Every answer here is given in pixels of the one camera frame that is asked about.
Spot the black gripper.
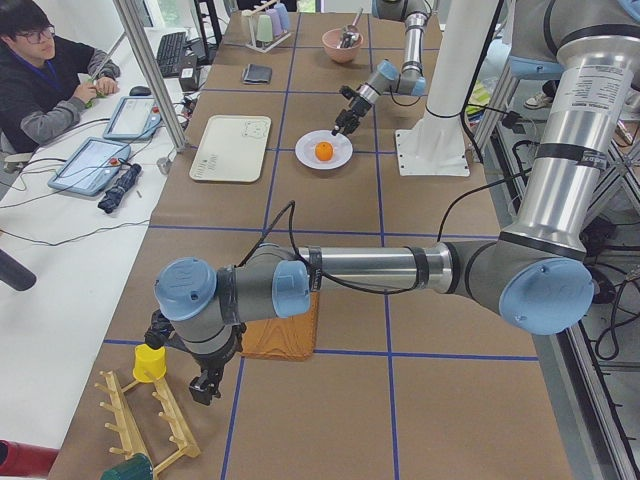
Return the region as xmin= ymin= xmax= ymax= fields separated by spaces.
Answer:
xmin=331 ymin=96 xmax=372 ymax=136
xmin=189 ymin=346 xmax=235 ymax=406

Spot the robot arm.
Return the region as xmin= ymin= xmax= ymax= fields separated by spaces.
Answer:
xmin=144 ymin=1 xmax=639 ymax=405
xmin=331 ymin=0 xmax=433 ymax=136

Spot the teach pendant near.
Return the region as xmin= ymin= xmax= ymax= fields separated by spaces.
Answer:
xmin=47 ymin=137 xmax=131 ymax=197

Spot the wooden cutting board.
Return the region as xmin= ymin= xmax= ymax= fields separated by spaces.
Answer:
xmin=241 ymin=292 xmax=320 ymax=361

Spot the aluminium frame post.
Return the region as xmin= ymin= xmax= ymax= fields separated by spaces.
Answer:
xmin=113 ymin=0 xmax=187 ymax=153

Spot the grey folded cloth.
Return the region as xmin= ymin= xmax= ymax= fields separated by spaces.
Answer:
xmin=241 ymin=64 xmax=272 ymax=84

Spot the metal scoop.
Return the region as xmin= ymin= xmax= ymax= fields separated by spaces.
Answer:
xmin=339 ymin=8 xmax=363 ymax=49

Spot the blue cup on rack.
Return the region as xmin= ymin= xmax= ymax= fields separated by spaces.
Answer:
xmin=274 ymin=3 xmax=291 ymax=31

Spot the orange fruit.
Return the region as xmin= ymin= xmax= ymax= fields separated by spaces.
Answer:
xmin=314 ymin=141 xmax=334 ymax=162

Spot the white cup rack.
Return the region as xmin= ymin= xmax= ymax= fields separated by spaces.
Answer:
xmin=240 ymin=0 xmax=292 ymax=53

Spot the wooden peg rack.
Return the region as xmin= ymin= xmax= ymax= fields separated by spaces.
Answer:
xmin=95 ymin=370 xmax=201 ymax=479

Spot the teach pendant far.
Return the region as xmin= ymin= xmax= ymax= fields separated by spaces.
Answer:
xmin=103 ymin=96 xmax=162 ymax=141

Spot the black computer mouse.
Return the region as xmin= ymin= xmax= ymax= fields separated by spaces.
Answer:
xmin=129 ymin=86 xmax=152 ymax=97

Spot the dark green cup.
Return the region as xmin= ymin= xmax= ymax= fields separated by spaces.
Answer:
xmin=100 ymin=453 xmax=154 ymax=480

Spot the folded dark blue umbrella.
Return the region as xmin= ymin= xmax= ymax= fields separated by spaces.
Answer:
xmin=98 ymin=164 xmax=142 ymax=214

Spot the black keyboard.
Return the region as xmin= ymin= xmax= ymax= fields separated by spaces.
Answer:
xmin=156 ymin=32 xmax=187 ymax=78

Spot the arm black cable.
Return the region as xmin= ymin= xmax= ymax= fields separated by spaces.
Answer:
xmin=234 ymin=199 xmax=416 ymax=296

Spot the teach pendant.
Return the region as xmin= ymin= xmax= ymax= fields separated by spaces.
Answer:
xmin=47 ymin=137 xmax=131 ymax=197
xmin=103 ymin=96 xmax=162 ymax=141

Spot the white round plate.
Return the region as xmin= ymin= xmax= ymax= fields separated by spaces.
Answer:
xmin=295 ymin=130 xmax=353 ymax=170

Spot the green cup on rack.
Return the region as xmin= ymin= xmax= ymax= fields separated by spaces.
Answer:
xmin=256 ymin=14 xmax=274 ymax=46

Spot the pink bowl with ice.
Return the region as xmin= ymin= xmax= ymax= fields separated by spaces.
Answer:
xmin=321 ymin=28 xmax=363 ymax=64

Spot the yellow cup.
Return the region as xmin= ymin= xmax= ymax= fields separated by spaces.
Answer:
xmin=132 ymin=344 xmax=167 ymax=383

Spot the purple cup on rack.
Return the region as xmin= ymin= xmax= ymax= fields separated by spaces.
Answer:
xmin=266 ymin=8 xmax=283 ymax=37

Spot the cream bear tray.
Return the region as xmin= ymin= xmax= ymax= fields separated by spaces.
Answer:
xmin=189 ymin=115 xmax=271 ymax=183

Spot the small metal cup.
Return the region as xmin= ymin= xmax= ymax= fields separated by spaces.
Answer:
xmin=156 ymin=157 xmax=172 ymax=175

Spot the seated person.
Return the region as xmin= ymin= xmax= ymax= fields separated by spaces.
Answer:
xmin=1 ymin=1 xmax=120 ymax=155

